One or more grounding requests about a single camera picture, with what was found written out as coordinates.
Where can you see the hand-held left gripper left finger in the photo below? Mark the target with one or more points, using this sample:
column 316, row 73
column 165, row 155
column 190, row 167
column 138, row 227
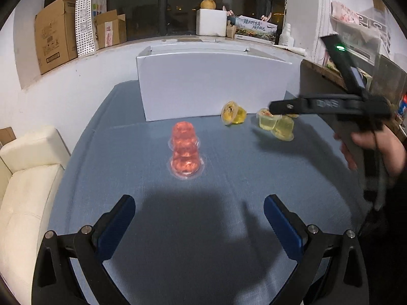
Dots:
column 117, row 228

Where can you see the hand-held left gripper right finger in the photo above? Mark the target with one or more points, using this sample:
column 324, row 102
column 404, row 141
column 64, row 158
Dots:
column 283, row 228

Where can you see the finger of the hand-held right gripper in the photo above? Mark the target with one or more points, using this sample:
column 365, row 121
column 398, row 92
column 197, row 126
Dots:
column 286, row 106

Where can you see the pale clear jelly cup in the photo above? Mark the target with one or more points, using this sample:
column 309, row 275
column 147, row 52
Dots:
column 284, row 130
column 268, row 122

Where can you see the yellow jelly cup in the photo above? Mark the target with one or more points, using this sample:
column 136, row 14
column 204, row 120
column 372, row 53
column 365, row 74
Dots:
column 241, row 116
column 229, row 112

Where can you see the white storage box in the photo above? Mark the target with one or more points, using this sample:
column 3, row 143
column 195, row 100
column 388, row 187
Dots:
column 206, row 82

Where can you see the pink jelly cup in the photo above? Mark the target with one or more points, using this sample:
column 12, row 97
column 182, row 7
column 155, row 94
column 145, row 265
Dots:
column 184, row 131
column 185, row 147
column 186, row 165

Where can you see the person's right hand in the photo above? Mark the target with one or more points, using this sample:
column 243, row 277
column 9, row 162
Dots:
column 378, row 152

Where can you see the rolled white paper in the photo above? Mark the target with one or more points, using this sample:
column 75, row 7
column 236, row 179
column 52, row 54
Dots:
column 291, row 49

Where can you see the white plastic bottle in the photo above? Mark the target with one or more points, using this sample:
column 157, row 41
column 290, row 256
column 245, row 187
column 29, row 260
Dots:
column 286, row 36

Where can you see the grey-blue tablecloth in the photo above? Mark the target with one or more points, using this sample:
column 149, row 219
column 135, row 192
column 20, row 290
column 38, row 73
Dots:
column 238, row 171

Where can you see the printed landscape box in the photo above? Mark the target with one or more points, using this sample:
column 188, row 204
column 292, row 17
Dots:
column 254, row 29

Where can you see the floral pouch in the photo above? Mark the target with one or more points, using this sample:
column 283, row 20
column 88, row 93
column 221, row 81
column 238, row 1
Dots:
column 345, row 12

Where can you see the cream leather sofa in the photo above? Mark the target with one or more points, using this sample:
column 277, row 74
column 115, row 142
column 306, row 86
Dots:
column 25, row 197

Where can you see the person's dark clothing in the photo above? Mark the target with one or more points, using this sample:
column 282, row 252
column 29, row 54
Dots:
column 391, row 244

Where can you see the white foam box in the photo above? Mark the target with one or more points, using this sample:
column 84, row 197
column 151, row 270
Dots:
column 211, row 22

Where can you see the yellow pomelo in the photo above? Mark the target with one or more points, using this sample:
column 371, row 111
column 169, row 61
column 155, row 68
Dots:
column 208, row 4

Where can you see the flat cardboard piece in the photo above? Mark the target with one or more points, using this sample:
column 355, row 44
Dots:
column 7, row 137

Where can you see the black framed window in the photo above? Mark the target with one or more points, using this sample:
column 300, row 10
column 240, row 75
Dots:
column 152, row 6

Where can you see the small cardboard box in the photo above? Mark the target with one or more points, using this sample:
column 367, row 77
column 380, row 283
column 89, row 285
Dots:
column 111, row 30

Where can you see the large cardboard box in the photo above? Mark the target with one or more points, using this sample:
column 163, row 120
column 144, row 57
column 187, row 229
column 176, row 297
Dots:
column 55, row 35

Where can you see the polka-dot paper bag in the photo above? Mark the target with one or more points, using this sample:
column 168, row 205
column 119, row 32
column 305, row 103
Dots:
column 85, row 22

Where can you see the white paper bag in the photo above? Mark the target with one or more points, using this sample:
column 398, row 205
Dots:
column 100, row 4

